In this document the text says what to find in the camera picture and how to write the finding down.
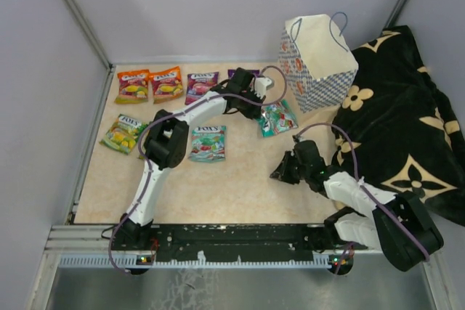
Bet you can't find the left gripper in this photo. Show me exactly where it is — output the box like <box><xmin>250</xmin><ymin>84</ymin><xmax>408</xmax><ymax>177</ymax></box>
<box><xmin>238</xmin><ymin>88</ymin><xmax>267</xmax><ymax>121</ymax></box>

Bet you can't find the green candy bag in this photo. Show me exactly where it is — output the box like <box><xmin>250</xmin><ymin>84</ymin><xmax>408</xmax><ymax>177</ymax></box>
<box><xmin>99</xmin><ymin>114</ymin><xmax>148</xmax><ymax>155</ymax></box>

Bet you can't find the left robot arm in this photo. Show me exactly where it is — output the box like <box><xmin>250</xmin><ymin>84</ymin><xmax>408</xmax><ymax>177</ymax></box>
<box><xmin>108</xmin><ymin>68</ymin><xmax>274</xmax><ymax>251</ymax></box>

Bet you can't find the mint candy bag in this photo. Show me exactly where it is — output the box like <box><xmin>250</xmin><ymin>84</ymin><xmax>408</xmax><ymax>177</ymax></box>
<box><xmin>257</xmin><ymin>99</ymin><xmax>299</xmax><ymax>137</ymax></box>
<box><xmin>188</xmin><ymin>126</ymin><xmax>227</xmax><ymax>163</ymax></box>

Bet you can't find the orange candy bag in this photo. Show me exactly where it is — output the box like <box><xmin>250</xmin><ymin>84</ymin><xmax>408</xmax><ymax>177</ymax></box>
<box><xmin>148</xmin><ymin>66</ymin><xmax>184</xmax><ymax>104</ymax></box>
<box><xmin>115</xmin><ymin>69</ymin><xmax>150</xmax><ymax>104</ymax></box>

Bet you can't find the purple candy bag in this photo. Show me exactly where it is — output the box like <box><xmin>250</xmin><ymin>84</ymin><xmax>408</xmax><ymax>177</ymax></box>
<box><xmin>185</xmin><ymin>72</ymin><xmax>219</xmax><ymax>105</ymax></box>
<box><xmin>227</xmin><ymin>69</ymin><xmax>260</xmax><ymax>79</ymax></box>

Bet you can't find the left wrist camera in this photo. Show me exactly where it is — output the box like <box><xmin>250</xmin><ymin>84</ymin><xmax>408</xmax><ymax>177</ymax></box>
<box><xmin>251</xmin><ymin>77</ymin><xmax>275</xmax><ymax>99</ymax></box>

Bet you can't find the black floral blanket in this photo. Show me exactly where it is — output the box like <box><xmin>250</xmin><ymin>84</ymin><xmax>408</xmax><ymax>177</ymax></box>
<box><xmin>332</xmin><ymin>25</ymin><xmax>464</xmax><ymax>225</ymax></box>

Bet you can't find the blue checkered paper bag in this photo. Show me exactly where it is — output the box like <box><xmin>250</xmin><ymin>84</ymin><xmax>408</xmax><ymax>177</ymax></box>
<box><xmin>278</xmin><ymin>14</ymin><xmax>359</xmax><ymax>113</ymax></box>

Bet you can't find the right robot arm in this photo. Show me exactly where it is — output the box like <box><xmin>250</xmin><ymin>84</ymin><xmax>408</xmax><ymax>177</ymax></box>
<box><xmin>270</xmin><ymin>140</ymin><xmax>444</xmax><ymax>272</ymax></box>

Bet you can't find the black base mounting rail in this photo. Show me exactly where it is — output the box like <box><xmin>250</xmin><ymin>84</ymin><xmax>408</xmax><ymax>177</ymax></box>
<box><xmin>101</xmin><ymin>221</ymin><xmax>346</xmax><ymax>274</ymax></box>

